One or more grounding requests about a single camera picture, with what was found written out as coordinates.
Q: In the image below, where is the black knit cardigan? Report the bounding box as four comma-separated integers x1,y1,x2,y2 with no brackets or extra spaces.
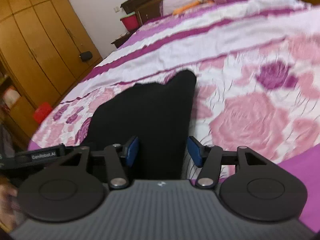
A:
81,70,196,180

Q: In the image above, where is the person's left hand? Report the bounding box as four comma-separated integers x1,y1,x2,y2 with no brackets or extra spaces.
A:
0,184,24,233

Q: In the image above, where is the red plastic stool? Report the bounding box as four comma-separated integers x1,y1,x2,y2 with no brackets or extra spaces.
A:
33,102,53,124

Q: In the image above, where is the purple floral duvet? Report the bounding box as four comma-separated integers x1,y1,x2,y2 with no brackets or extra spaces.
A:
29,0,319,231

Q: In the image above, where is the small black bag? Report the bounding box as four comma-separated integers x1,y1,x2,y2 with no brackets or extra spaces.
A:
79,51,93,62

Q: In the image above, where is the wooden wardrobe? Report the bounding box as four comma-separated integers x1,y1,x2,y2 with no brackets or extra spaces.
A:
1,0,102,149

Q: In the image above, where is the dark wooden nightstand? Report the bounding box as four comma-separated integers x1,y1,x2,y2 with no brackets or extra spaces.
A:
111,32,133,48

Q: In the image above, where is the red plastic bucket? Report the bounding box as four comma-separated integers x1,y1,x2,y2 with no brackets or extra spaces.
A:
120,12,140,31

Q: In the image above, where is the lavender pillow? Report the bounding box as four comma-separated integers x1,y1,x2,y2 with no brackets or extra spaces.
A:
159,0,197,16

